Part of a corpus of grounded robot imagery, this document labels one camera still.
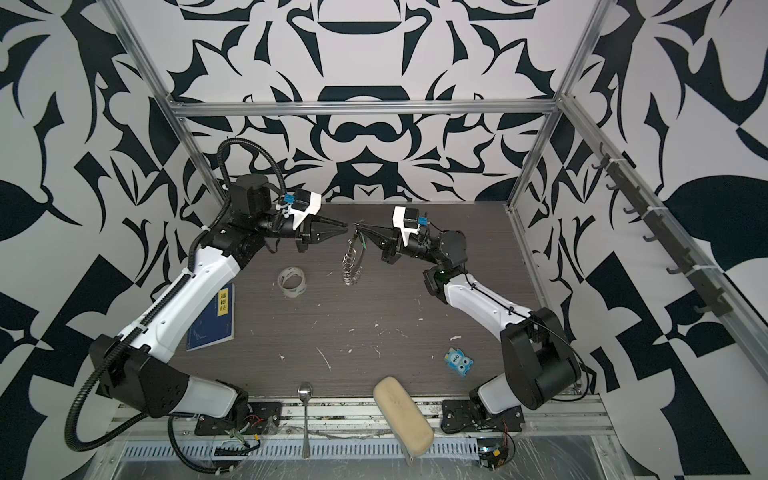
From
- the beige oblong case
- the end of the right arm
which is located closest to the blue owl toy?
the beige oblong case

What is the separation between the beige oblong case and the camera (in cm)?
70

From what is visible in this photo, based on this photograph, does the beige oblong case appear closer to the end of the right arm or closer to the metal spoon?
the metal spoon

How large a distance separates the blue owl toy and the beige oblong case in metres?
0.15

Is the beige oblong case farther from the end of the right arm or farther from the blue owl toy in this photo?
the end of the right arm

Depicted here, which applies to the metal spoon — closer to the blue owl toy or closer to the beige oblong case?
the beige oblong case

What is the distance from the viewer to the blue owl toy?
83 centimetres
